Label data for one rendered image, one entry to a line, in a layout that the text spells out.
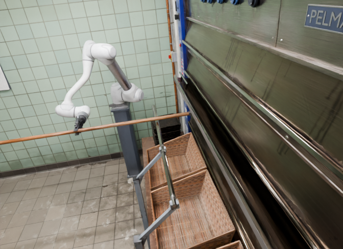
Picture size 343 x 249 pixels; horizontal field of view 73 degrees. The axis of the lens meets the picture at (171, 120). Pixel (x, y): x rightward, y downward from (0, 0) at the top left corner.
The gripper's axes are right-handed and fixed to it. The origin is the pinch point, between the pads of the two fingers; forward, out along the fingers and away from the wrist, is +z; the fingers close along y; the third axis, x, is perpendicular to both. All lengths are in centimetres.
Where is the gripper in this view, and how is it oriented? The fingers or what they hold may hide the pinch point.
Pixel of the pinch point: (76, 130)
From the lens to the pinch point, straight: 200.9
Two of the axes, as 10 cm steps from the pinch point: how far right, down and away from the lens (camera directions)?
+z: 1.5, 4.7, -8.7
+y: 0.9, 8.7, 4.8
